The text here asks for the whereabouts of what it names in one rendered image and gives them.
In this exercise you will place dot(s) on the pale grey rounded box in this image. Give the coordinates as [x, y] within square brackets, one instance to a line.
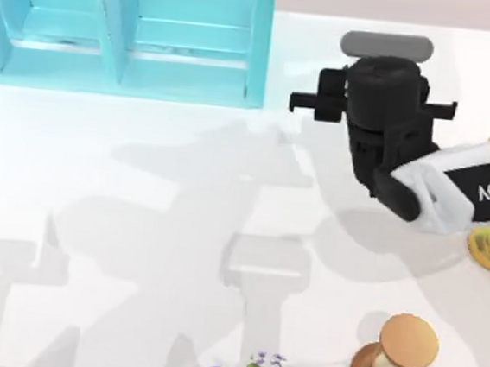
[386, 45]

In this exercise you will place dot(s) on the light blue rack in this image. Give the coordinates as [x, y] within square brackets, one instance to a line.
[188, 48]

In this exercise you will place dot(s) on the wooden hourglass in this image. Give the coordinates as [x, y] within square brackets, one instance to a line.
[407, 346]

